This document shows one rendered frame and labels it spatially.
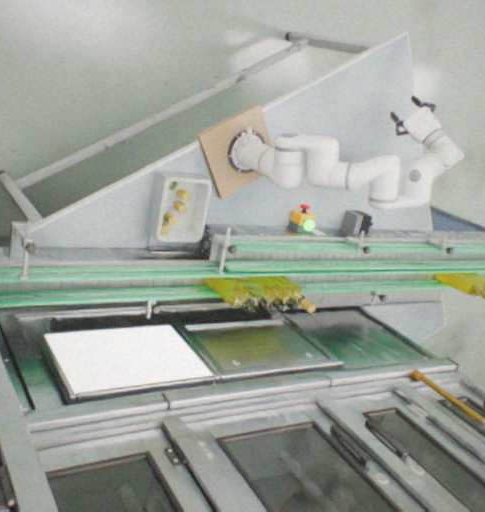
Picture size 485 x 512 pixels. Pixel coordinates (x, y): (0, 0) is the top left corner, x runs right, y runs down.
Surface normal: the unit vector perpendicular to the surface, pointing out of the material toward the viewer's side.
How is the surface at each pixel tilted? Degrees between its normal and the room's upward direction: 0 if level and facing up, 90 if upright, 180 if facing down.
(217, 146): 1
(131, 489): 90
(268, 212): 0
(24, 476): 90
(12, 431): 90
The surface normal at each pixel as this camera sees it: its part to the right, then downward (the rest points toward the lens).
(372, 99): 0.49, 0.37
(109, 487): 0.20, -0.93
